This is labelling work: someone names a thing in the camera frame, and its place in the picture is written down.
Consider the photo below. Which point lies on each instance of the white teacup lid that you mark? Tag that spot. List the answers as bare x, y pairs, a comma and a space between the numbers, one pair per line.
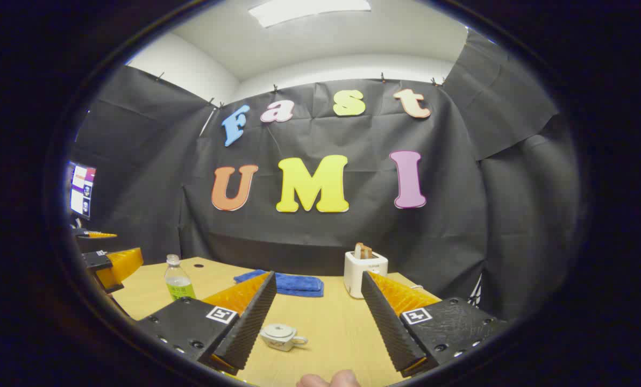
279, 329

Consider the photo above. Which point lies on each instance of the ceiling light panel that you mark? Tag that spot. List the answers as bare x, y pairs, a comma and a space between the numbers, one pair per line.
310, 11

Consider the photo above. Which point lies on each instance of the computer monitor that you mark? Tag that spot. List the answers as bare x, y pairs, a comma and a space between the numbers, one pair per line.
82, 188

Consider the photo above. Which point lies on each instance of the blue towel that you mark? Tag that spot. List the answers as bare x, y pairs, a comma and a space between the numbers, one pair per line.
299, 284

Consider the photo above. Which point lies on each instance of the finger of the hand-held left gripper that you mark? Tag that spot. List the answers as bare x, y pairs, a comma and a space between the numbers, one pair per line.
119, 266
102, 235

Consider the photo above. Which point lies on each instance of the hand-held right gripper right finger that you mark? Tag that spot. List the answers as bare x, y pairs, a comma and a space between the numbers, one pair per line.
387, 328

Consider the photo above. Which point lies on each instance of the bread slice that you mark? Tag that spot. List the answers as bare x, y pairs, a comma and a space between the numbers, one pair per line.
362, 251

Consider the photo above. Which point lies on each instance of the white toaster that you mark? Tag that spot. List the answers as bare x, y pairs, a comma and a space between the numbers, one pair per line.
357, 271

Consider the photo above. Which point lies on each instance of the green label water bottle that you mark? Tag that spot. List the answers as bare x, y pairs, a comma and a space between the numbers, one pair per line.
179, 287

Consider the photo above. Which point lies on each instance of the white floral teacup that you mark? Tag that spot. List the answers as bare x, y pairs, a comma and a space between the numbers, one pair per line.
277, 342

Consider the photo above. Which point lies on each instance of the black backdrop cloth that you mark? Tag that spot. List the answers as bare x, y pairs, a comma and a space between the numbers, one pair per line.
353, 236

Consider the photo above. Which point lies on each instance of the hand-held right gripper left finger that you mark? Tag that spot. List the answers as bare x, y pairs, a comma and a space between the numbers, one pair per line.
250, 328

